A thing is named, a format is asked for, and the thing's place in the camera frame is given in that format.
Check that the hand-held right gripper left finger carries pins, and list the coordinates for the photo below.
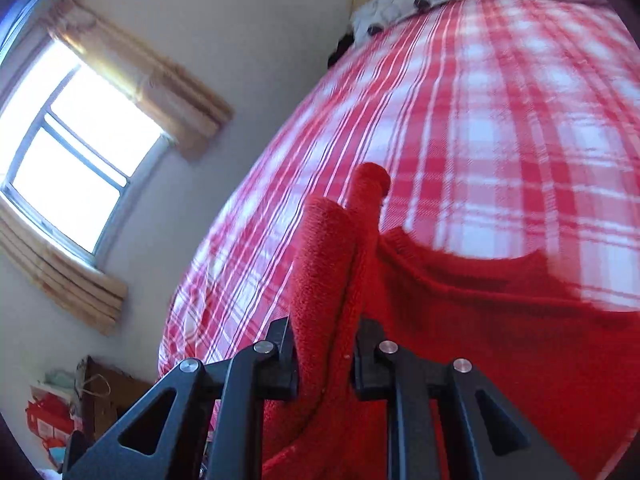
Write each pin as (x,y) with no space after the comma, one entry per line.
(282,360)

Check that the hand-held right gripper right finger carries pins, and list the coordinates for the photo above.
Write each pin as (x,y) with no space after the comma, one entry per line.
(367,360)

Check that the red knitted sweater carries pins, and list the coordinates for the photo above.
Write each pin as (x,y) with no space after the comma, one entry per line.
(450,335)

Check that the pale green bag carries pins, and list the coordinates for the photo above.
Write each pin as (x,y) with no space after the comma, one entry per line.
(60,380)

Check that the red paper bag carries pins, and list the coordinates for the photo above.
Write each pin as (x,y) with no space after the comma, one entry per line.
(47,422)

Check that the bed with red plaid sheet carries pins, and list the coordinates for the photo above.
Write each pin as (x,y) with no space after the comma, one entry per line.
(450,110)

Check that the large sliding window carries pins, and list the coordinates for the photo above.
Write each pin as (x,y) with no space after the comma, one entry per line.
(75,150)

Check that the dark cloth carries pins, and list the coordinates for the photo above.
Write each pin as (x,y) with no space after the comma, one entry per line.
(342,50)

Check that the white pillow with dark circles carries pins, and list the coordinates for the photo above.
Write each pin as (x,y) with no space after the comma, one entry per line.
(395,7)

